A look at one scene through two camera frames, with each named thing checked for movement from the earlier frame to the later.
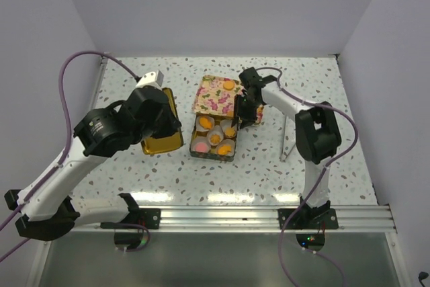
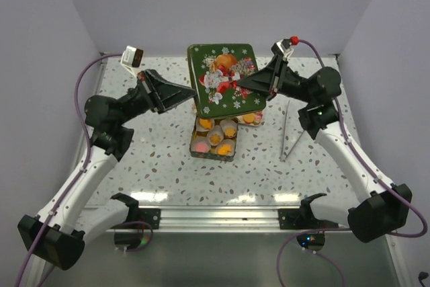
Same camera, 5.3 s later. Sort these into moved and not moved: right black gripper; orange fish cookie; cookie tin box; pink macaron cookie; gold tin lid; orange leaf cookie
Moved: right black gripper; gold tin lid
Not moved: cookie tin box; orange leaf cookie; orange fish cookie; pink macaron cookie
